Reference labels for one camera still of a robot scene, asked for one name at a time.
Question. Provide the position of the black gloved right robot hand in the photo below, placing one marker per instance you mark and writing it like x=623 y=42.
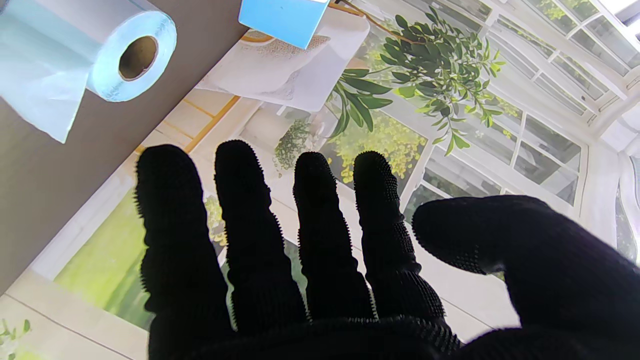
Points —
x=325 y=340

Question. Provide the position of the blue file box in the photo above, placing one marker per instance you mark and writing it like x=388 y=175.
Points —
x=280 y=20

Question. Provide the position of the light blue label roll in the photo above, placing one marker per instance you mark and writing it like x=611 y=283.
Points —
x=50 y=30

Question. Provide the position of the garden window backdrop banner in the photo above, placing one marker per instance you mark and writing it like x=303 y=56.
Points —
x=500 y=125

